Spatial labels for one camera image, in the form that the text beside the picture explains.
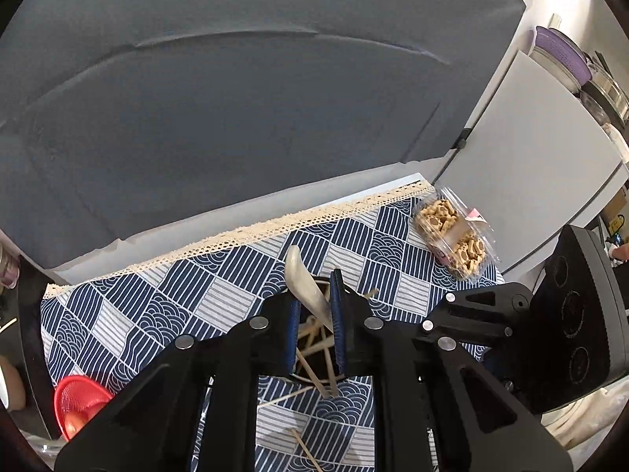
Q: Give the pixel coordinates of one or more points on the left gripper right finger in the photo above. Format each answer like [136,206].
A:
[435,406]

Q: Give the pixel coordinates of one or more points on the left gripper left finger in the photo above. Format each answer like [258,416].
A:
[194,407]

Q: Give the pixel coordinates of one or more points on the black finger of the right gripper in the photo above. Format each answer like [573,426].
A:
[489,316]

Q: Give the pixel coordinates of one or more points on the wooden chopstick long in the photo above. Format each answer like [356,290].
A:
[301,444]

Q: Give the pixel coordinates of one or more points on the white ceramic soup spoon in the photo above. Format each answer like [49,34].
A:
[303,286]

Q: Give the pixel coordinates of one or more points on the clear box of cookies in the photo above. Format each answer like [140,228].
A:
[459,236]

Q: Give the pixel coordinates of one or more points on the wooden chopstick short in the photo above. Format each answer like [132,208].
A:
[333,385]

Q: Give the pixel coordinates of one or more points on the wooden chopstick crossed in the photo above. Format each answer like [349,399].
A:
[311,374]

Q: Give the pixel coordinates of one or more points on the red bowl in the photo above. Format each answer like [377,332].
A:
[77,399]

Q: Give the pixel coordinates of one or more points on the black metal utensil cup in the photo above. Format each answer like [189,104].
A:
[314,337]

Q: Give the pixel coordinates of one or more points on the blue white patterned tablecloth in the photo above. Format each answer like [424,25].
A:
[109,329]

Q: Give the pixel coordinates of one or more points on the white cabinet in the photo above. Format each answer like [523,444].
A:
[535,161]

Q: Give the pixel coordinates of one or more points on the purple lidded pot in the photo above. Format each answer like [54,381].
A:
[556,53]

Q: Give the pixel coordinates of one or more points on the grey backdrop board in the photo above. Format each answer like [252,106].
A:
[118,116]

